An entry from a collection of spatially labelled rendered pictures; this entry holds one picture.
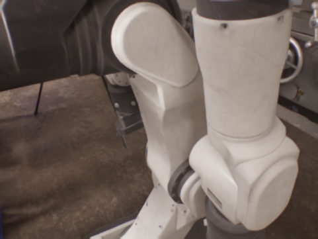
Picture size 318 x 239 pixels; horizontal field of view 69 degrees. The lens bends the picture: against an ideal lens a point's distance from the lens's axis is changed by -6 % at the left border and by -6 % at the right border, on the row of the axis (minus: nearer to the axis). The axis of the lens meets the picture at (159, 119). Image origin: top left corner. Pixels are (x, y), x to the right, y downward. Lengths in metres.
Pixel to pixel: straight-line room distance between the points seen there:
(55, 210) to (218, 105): 1.22
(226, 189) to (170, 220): 0.37
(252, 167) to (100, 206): 1.13
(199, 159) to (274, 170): 0.11
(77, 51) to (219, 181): 0.23
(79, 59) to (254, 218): 0.27
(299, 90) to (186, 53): 0.89
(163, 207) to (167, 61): 0.42
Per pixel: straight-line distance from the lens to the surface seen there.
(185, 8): 1.68
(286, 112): 1.24
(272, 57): 0.18
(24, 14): 0.30
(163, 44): 0.32
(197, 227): 0.99
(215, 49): 0.18
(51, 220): 1.33
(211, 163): 0.31
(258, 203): 0.25
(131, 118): 0.70
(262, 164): 0.23
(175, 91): 0.37
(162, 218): 0.66
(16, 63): 0.32
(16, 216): 1.43
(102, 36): 0.32
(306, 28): 1.13
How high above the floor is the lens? 1.02
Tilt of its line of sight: 33 degrees down
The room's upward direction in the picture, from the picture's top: 1 degrees counter-clockwise
